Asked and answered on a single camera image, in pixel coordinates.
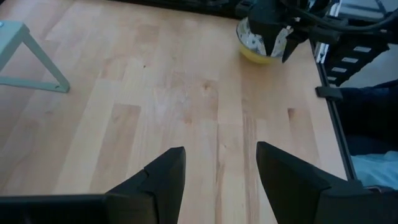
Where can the light blue cloth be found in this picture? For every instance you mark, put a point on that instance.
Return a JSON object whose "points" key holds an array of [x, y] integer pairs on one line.
{"points": [[376, 171]]}

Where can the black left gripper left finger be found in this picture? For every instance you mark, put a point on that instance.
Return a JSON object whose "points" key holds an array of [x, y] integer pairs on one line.
{"points": [[168, 186]]}

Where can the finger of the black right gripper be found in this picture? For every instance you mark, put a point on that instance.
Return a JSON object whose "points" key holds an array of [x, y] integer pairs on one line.
{"points": [[267, 34], [292, 45]]}

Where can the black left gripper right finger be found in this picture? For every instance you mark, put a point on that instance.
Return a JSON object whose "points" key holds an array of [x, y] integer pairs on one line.
{"points": [[286, 186]]}

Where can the green perforated metal shelf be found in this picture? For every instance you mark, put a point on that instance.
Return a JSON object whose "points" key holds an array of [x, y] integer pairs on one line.
{"points": [[12, 32]]}

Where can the person's leg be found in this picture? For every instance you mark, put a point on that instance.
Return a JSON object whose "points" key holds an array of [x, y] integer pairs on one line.
{"points": [[370, 118]]}

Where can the pear patterned ceramic bowl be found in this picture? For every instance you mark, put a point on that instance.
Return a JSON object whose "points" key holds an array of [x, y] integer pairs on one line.
{"points": [[253, 53]]}

